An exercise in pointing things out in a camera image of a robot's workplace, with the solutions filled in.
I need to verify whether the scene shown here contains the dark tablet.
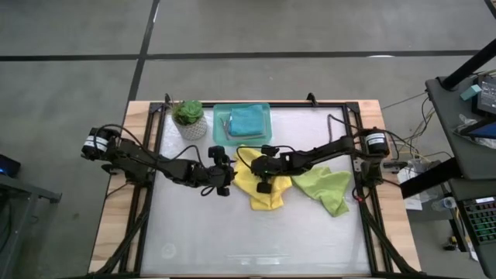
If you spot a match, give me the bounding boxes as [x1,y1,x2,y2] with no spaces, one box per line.
[453,115,496,140]

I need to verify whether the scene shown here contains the black slanted pole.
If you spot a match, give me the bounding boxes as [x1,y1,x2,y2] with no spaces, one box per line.
[441,38,496,90]

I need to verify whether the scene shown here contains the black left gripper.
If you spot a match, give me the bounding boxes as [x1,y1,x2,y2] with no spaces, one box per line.
[201,146,236,198]

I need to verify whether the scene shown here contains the white patterned plant pot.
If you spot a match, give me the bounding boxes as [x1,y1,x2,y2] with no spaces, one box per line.
[173,115,209,141]

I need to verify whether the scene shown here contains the teal microfiber towel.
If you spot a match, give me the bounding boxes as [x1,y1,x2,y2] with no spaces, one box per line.
[227,104,267,137]

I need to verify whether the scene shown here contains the small teal box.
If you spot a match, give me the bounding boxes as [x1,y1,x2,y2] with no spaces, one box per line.
[460,84,483,101]

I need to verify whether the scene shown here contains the black box with blue light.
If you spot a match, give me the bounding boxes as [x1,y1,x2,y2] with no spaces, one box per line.
[0,153,21,179]

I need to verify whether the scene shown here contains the black aluminium frame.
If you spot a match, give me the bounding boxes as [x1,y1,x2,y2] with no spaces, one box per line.
[88,92,425,279]

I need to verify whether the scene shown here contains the grey metal bench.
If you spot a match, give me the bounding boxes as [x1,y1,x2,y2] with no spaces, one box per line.
[0,174,63,279]

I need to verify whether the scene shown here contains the white paper sheet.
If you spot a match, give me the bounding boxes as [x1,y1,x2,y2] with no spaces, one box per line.
[402,193,424,212]

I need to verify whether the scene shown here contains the tangled floor cables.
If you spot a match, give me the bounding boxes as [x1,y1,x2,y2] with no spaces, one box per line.
[381,91,466,171]

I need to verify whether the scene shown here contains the grey waffle-weave towel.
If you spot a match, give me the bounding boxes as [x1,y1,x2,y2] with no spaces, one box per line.
[221,117,269,141]

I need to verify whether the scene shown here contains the black laptop keyboard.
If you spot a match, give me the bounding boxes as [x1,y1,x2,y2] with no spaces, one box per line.
[459,196,496,246]

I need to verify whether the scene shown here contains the lime green microfiber towel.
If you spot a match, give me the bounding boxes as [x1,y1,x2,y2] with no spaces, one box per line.
[291,165,353,218]

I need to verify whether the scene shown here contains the clear plastic bottle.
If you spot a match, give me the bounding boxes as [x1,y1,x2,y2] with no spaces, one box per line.
[432,195,459,213]

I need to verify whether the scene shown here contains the black electronic device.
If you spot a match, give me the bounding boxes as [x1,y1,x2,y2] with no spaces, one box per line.
[476,74,496,116]

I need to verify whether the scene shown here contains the translucent teal plastic bin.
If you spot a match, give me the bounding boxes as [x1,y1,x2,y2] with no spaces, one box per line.
[212,102,273,147]

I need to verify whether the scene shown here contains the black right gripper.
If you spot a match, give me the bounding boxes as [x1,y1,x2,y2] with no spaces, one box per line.
[250,145,291,195]

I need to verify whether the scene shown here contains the green artificial succulent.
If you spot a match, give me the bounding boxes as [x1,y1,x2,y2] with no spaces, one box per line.
[172,99,205,126]

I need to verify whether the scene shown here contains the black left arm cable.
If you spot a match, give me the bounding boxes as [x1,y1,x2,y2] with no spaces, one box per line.
[94,122,203,166]

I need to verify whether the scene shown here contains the yellow black tool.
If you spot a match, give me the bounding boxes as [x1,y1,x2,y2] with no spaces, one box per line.
[443,235,460,252]

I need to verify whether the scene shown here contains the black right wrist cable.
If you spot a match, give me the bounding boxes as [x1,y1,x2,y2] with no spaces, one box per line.
[235,144,298,172]

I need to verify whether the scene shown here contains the dark grey side desk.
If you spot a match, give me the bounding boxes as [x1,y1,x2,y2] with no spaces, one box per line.
[425,75,496,181]

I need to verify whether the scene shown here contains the yellow microfiber towel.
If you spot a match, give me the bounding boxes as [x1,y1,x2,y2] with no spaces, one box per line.
[232,146,294,212]

